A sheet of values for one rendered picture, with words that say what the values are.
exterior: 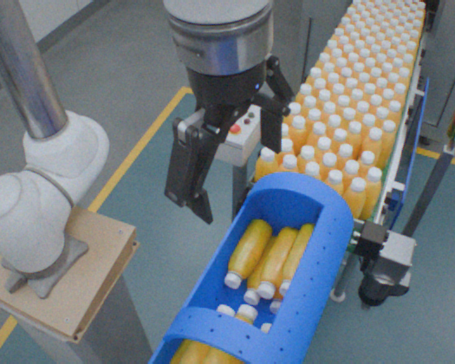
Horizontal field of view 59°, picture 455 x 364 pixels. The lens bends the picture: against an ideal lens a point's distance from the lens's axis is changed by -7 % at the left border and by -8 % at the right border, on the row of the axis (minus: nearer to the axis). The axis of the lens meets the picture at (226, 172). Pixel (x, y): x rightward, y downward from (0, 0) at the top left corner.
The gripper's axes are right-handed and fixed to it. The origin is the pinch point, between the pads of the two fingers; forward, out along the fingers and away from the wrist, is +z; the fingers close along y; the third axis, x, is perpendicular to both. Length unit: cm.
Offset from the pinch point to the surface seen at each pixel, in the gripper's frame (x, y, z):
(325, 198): -0.3, -27.8, 41.1
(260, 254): -8, -12, 56
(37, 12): -322, -95, 145
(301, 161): -19, -46, 61
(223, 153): -40, -34, 62
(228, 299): -7, 1, 61
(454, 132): 16, -78, 52
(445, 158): 17, -77, 63
